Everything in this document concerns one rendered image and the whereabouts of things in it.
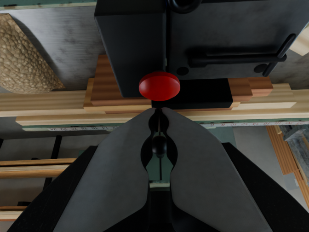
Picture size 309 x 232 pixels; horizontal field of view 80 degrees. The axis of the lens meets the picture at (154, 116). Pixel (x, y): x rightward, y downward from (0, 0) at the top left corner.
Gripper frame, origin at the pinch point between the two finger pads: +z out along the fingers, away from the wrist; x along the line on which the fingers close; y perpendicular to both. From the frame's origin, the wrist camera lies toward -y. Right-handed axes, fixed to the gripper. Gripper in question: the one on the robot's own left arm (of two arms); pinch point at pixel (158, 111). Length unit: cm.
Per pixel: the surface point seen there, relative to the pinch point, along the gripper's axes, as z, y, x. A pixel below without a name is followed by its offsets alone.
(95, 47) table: 16.1, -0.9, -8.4
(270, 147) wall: 179, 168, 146
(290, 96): 18.2, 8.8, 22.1
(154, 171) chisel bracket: 5.3, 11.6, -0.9
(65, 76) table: 18.8, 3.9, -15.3
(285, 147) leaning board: 117, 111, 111
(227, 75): 4.8, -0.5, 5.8
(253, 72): 4.7, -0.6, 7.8
